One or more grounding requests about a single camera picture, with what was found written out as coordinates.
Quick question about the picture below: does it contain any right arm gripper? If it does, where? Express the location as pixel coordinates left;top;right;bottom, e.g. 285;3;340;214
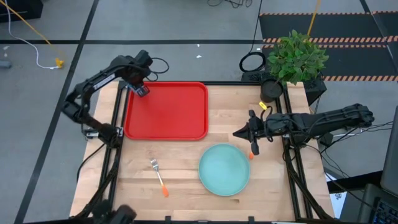
233;109;272;156

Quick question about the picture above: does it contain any teal round plate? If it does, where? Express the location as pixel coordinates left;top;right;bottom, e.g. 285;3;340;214
198;143;251;197

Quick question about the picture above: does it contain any metal fork orange handle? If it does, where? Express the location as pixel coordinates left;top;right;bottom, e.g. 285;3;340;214
150;157;170;198

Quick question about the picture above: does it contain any red plastic tray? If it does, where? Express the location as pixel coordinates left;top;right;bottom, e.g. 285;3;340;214
123;81;209;141

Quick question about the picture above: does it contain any black power adapter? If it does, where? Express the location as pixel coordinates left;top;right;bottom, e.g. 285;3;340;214
319;132;334;147

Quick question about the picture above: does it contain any green potted plant black pot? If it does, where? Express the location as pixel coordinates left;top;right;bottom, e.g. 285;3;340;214
260;29;330;103

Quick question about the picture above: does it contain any white paper sheet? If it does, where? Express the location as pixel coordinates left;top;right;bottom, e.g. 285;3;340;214
328;172;348;218

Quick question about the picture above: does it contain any black box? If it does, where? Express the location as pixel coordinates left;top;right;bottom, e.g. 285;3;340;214
0;0;44;23

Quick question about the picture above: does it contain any black mat with hazard stripes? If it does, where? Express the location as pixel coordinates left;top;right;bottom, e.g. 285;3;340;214
259;11;398;82

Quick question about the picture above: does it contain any dark laptop keyboard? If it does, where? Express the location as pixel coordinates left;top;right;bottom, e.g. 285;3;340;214
357;183;398;224

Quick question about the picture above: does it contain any dark monitor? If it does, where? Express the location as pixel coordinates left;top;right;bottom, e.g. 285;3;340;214
379;105;398;197

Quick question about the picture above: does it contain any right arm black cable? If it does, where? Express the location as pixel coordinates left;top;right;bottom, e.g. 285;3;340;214
260;105;275;143

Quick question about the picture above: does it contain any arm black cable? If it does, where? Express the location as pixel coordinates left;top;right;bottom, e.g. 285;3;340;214
260;105;275;143
146;57;170;83

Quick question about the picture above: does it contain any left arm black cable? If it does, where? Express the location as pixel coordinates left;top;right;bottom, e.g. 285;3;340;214
146;57;170;83

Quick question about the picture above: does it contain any black aluminium table frame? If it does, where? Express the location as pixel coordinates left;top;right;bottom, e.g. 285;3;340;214
70;80;335;224

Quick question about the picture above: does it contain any yellow cable with plug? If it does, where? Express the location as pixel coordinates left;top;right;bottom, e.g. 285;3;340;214
0;0;65;69

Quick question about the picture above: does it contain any black coiled cable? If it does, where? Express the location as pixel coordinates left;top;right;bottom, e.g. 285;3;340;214
238;0;267;73

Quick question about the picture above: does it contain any white cable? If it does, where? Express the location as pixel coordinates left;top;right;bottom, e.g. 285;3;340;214
4;0;59;70

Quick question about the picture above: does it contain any black cable tangle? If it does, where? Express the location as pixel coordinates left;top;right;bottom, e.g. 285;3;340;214
206;0;253;9

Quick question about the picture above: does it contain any black power cable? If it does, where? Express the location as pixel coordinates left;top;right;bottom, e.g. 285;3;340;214
323;121;394;138

